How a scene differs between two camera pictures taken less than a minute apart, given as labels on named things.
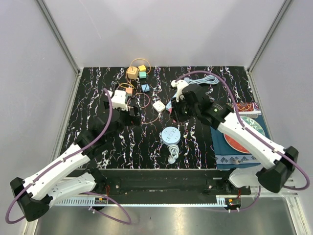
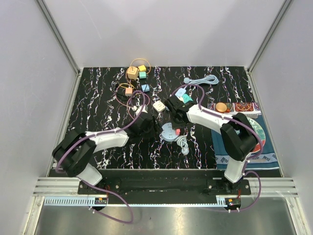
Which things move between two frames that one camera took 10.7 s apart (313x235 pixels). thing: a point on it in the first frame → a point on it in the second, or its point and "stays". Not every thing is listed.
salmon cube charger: (129, 90) stays
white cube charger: (159, 106) stays
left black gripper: (132, 120) → (153, 129)
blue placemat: (227, 158) stays
